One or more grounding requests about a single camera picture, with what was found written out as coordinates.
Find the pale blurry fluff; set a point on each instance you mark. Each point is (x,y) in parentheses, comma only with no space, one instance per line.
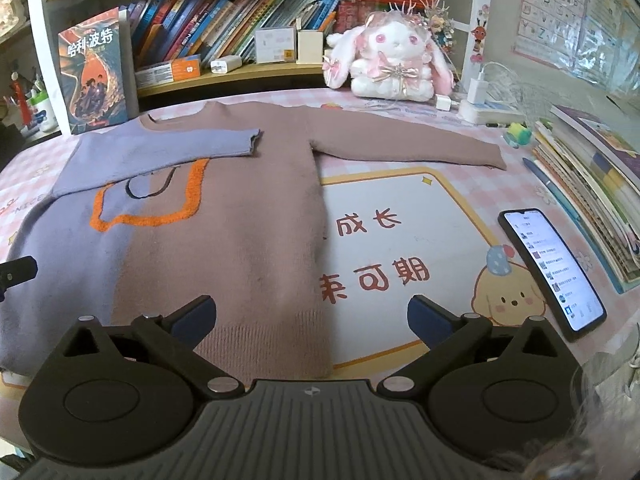
(610,410)

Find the pink checked desk mat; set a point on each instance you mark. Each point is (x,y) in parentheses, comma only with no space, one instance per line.
(400,200)

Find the green yellow eraser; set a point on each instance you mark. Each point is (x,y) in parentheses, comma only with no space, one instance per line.
(517,134)

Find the blue pen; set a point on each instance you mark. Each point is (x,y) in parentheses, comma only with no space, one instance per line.
(550,187)

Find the stack of exercise books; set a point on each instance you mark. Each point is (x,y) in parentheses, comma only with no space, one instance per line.
(590,180)

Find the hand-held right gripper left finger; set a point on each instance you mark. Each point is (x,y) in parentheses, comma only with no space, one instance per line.
(197,322)

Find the row of colourful books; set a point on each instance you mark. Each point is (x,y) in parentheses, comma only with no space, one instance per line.
(225,20)

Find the white wooden bookshelf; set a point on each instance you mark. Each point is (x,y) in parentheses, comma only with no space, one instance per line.
(37,20)

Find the white green-lid canister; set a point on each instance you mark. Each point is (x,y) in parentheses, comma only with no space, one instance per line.
(44,112)

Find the white power strip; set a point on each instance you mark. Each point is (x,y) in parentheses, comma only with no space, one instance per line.
(492,112)

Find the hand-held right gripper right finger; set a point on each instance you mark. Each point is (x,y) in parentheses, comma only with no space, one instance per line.
(425,322)

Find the small white charger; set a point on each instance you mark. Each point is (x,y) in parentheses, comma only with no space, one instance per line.
(443,102)

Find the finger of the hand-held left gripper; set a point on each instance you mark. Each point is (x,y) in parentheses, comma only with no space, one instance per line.
(17,271)

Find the dragon cover book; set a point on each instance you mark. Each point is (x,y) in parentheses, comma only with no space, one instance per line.
(92,75)

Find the white power adapter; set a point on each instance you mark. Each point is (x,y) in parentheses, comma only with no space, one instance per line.
(226,65)

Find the black smartphone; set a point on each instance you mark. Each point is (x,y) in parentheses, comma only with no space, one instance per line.
(552,270)

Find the wall poster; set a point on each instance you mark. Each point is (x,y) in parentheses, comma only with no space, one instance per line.
(575,10)

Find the white card box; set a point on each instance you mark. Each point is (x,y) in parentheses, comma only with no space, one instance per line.
(275,45)

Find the red boxed book set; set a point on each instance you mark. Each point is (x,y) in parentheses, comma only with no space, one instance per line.
(390,2)

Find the white plugged charger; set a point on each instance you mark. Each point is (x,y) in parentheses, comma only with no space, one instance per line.
(477,89)

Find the white pink plush bunny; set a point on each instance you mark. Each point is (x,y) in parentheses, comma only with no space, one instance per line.
(395,55)

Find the cream box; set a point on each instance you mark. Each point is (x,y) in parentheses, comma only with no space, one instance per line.
(310,47)

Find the brown and purple sweater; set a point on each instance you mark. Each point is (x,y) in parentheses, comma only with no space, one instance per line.
(250,210)

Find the orange and white carton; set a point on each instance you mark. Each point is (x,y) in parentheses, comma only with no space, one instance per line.
(167,72)

